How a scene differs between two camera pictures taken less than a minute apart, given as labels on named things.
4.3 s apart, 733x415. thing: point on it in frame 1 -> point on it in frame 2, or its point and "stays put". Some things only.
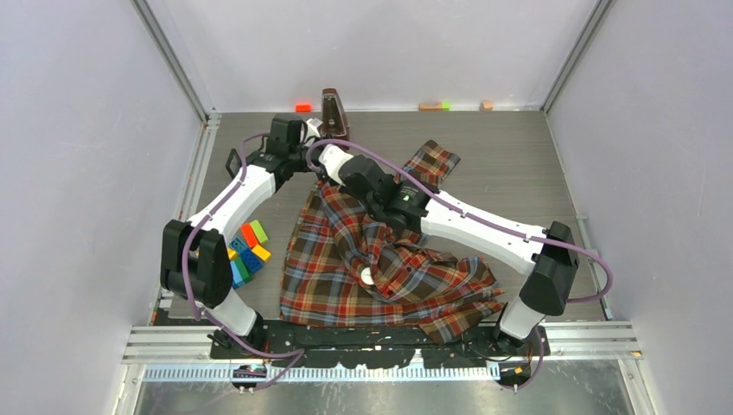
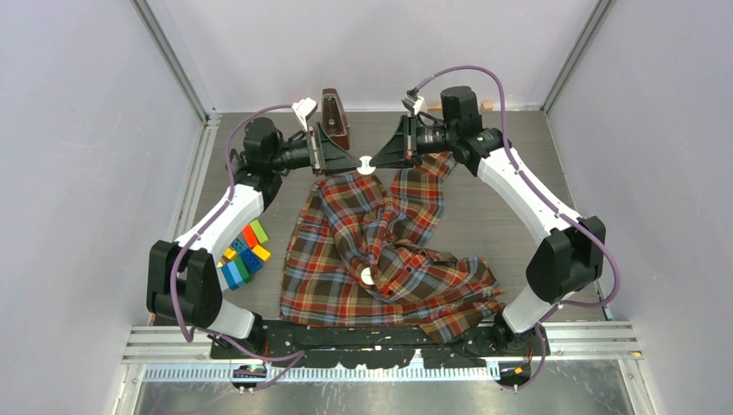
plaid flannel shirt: x=345 y=266 stays put
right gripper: x=345 y=189 -> x=401 y=151
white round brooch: x=366 y=276 stays put
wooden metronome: x=334 y=122 stays put
